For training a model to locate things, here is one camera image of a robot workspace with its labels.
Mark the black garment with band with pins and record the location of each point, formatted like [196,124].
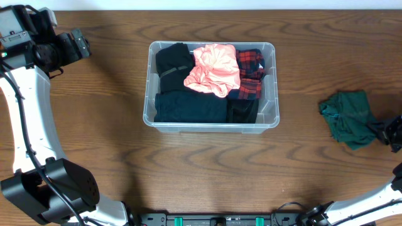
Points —
[173,65]

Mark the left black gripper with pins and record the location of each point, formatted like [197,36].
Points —
[76,46]

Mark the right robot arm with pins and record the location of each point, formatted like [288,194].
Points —
[382,202]

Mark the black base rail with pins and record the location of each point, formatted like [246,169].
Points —
[274,219]

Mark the coral pink shirt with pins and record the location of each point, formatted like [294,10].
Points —
[216,70]

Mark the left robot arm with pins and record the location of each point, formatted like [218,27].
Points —
[45,185]

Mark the dark navy garment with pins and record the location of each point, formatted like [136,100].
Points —
[190,107]

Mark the dark green garment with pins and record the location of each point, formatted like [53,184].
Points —
[347,115]

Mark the clear plastic storage bin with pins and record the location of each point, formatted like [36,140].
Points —
[268,115]

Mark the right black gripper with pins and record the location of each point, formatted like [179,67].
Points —
[384,132]

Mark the red plaid flannel shirt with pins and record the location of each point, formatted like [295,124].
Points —
[251,67]

